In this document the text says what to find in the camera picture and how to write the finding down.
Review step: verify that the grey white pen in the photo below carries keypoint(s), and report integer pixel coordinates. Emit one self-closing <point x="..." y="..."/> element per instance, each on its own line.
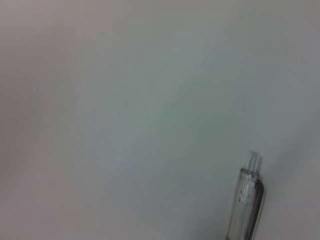
<point x="246" y="207"/>

